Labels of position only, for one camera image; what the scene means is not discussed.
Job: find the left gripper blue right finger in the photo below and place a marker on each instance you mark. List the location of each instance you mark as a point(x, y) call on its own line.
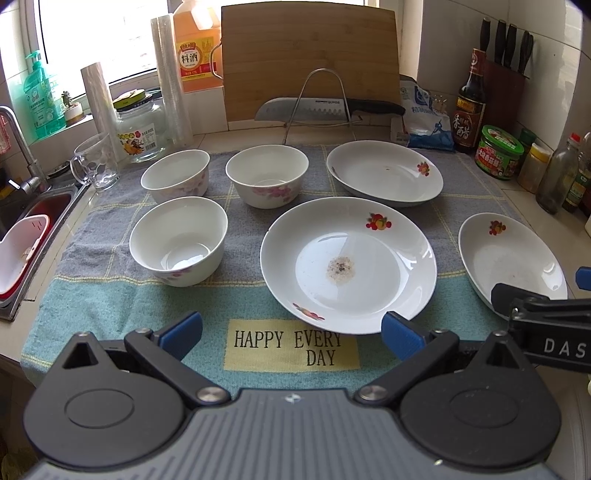
point(400, 336)

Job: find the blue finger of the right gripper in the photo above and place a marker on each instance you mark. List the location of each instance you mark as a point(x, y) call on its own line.
point(583, 278)
point(508, 295)

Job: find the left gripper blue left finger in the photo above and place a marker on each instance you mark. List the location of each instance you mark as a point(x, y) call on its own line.
point(179, 337)

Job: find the white plate with stain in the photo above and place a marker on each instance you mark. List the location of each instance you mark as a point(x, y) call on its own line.
point(341, 263)

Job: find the white bowl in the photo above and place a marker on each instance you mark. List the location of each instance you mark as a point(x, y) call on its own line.
point(180, 241)
point(267, 176)
point(180, 174)

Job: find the white floral plate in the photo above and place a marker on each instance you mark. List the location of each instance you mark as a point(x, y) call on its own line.
point(498, 249)
point(385, 172)

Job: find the grey teal kitchen mat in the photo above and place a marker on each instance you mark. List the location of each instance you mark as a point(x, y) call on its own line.
point(249, 340)

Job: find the clear bottle red cap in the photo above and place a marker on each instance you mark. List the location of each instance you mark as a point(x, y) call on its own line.
point(559, 176)

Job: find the yellow lid spice jar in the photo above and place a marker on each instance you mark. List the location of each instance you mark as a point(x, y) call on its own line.
point(534, 167)

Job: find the green lid sauce jar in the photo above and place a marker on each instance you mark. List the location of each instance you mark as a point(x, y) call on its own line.
point(498, 153)

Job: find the green cap small jar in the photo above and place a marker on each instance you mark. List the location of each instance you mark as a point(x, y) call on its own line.
point(527, 138)

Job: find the red white colander basin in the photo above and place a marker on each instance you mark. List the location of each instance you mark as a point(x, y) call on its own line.
point(18, 248)

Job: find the white blue salt bag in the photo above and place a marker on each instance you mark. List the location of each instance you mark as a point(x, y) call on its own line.
point(425, 123)

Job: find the dark vinegar bottle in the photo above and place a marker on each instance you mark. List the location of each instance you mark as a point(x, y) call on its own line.
point(470, 105)

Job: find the clear glass mug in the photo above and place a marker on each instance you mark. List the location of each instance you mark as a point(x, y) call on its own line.
point(93, 163)

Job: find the red knife block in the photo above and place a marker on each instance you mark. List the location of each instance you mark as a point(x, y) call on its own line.
point(504, 76)

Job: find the steel sink faucet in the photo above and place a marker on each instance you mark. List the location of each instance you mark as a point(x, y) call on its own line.
point(38, 180)

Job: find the glass jar black lid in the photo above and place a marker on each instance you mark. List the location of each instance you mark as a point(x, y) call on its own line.
point(141, 126)

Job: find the short cling film roll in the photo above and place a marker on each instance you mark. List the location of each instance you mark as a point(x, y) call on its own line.
point(100, 103)

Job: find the small potted plant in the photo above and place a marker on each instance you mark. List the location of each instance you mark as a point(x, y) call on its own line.
point(73, 111)

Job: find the green dish soap bottle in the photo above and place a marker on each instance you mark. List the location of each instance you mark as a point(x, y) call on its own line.
point(44, 102)

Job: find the orange cooking wine jug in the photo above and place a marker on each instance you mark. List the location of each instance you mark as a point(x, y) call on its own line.
point(197, 33)

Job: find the bamboo cutting board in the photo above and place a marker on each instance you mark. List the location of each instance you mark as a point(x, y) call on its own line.
point(324, 49)

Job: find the kitchen knife black handle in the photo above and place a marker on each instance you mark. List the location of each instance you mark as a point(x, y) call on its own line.
point(281, 109)

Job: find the steel wire rack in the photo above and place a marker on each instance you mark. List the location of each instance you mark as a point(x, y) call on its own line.
point(321, 108)

